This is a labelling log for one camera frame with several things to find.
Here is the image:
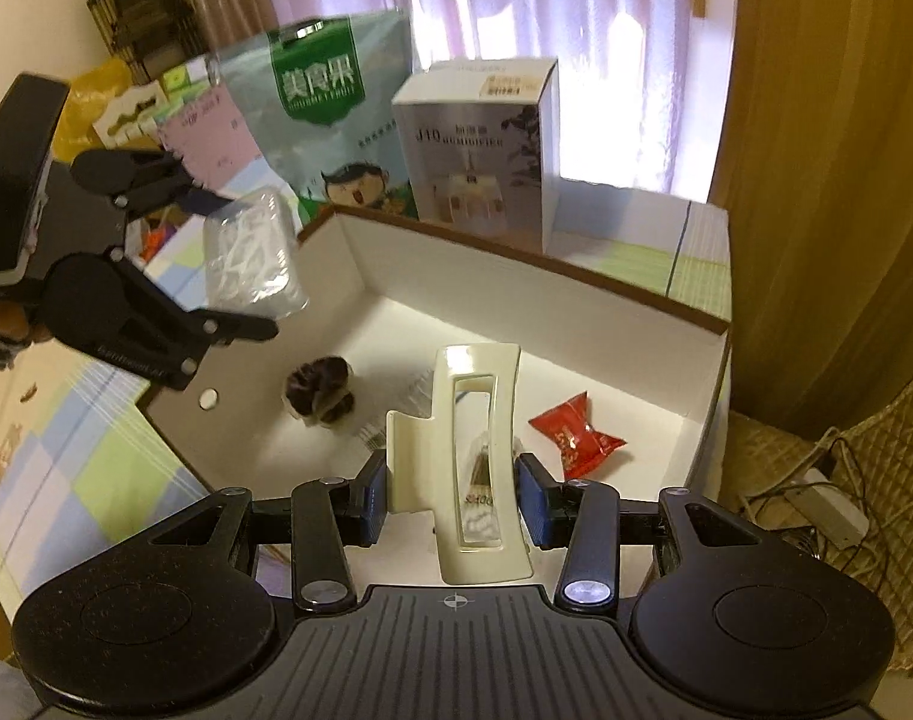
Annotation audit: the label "black cable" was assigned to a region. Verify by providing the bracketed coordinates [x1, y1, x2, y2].
[741, 427, 878, 541]

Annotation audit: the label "white carved furniture piece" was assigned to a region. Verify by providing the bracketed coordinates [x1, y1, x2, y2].
[94, 84, 166, 149]

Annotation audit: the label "beige cartoon print cloth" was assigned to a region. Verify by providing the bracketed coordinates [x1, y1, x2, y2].
[0, 349, 104, 533]

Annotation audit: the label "brown cardboard storage box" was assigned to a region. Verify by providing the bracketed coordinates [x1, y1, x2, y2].
[145, 204, 734, 586]

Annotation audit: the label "pink sheer curtain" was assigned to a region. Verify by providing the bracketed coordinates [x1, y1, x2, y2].
[253, 0, 735, 203]

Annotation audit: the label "white power strip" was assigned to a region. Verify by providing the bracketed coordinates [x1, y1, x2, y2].
[782, 469, 870, 548]

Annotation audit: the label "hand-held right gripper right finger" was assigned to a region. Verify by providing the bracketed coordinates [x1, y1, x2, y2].
[517, 454, 761, 610]

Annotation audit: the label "white humidifier carton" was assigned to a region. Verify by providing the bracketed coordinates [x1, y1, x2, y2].
[391, 56, 561, 254]

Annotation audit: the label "cream hair claw clip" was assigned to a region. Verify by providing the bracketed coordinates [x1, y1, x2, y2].
[385, 343, 532, 584]

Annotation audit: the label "green cartoon snack bag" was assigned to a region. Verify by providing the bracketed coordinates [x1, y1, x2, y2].
[216, 9, 420, 222]

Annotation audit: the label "clear floss pick box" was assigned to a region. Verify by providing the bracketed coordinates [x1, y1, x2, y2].
[203, 189, 311, 320]

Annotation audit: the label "dark folding rack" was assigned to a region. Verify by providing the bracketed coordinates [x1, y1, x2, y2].
[87, 0, 209, 83]

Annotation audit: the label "red candy packet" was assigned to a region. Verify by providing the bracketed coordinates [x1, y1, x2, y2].
[529, 391, 626, 479]

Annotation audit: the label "green tissue packs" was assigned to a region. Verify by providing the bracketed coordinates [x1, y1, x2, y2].
[160, 60, 217, 102]

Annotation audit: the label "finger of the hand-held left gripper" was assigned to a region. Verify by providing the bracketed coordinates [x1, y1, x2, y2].
[126, 157, 236, 216]
[175, 311, 279, 376]

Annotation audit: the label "yellow plastic bag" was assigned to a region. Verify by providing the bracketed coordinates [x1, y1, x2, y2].
[51, 56, 134, 162]

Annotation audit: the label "dark brown hair scrunchie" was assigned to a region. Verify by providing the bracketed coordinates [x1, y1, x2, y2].
[285, 356, 356, 425]

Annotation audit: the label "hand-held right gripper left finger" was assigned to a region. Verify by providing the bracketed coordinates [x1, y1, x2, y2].
[150, 450, 390, 612]

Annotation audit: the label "pink paper bag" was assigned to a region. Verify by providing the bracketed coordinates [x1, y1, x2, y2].
[156, 82, 296, 200]

